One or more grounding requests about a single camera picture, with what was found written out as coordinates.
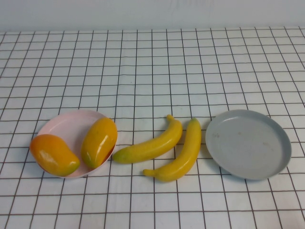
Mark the thick yellow plastic banana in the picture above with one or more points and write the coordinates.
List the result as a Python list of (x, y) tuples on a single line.
[(152, 148)]

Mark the slender curved yellow banana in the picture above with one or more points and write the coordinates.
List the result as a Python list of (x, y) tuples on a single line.
[(186, 155)]

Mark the yellow plastic mango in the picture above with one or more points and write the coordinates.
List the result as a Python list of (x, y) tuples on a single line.
[(98, 143)]

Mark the orange blushed plastic mango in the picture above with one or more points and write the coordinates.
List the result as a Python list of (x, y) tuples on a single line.
[(54, 152)]

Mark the pink round plate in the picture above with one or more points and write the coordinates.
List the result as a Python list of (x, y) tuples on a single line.
[(69, 124)]

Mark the grey round plate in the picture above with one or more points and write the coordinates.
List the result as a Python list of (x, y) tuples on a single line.
[(247, 145)]

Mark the white checked tablecloth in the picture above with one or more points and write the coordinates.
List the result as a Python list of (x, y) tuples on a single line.
[(152, 59)]

